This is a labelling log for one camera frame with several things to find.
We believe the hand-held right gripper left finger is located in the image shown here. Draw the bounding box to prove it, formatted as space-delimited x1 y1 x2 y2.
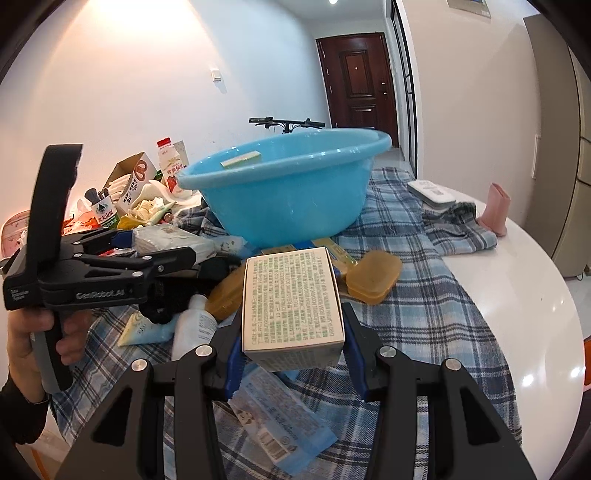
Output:
55 314 247 480

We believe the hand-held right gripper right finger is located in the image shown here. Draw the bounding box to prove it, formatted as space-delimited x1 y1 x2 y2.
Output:
342 302 539 480

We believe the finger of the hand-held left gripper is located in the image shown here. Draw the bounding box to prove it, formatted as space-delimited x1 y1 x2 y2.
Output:
62 228 139 257
69 246 243 296

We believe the white text printed box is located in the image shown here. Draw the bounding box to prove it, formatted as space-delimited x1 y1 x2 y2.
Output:
241 247 346 372

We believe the blue plastic basin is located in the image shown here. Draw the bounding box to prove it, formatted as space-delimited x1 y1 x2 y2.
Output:
177 128 393 250

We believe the person's left forearm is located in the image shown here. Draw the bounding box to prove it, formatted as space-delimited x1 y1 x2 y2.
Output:
0 364 51 446

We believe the person's left hand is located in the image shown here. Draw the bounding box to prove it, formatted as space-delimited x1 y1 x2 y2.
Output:
6 309 88 404

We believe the green label water bottle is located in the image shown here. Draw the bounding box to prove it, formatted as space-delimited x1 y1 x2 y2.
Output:
90 196 118 229

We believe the crumpled white paper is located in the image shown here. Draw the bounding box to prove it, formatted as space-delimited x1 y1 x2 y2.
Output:
127 196 167 227

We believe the green tube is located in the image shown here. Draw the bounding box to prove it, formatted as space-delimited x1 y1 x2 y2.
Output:
148 205 178 224

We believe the black cloth item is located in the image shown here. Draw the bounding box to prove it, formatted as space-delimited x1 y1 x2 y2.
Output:
139 288 197 325

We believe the white plastic bottle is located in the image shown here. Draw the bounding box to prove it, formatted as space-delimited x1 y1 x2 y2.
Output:
172 294 219 361

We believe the open cardboard box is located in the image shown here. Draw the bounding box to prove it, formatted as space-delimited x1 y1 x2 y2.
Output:
102 151 160 208

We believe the amber plastic soap case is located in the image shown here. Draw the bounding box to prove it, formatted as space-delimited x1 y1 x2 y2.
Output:
204 272 245 321
346 250 402 305

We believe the green white sachet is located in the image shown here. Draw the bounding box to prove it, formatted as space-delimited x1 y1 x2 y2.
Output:
117 311 178 347

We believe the blue wet wipes packet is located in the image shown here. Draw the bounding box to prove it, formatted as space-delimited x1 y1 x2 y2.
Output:
228 367 338 477

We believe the red cap drink bottle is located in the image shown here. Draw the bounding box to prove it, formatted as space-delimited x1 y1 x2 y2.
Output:
157 138 190 195

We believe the blue plaid cloth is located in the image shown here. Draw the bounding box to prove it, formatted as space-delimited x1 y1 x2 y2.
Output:
51 166 532 480

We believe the pink translucent pouch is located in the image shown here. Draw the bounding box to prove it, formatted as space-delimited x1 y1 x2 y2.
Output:
0 210 34 259

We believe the white flat box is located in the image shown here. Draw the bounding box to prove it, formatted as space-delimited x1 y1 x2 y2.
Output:
407 180 458 209

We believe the pink cup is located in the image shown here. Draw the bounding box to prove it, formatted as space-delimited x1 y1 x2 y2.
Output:
478 182 511 236

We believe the brown entrance door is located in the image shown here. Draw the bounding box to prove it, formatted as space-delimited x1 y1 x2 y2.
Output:
316 32 399 139

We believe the black framed glass door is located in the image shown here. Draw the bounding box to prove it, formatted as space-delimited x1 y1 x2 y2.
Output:
390 0 421 176

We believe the beige refrigerator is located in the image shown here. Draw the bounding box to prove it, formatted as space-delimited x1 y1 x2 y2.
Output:
524 16 591 278

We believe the black bicycle handlebar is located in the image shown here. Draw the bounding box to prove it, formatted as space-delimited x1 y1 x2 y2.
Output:
249 117 325 134

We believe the wall electrical panel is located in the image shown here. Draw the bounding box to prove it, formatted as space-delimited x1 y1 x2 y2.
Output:
447 0 491 18

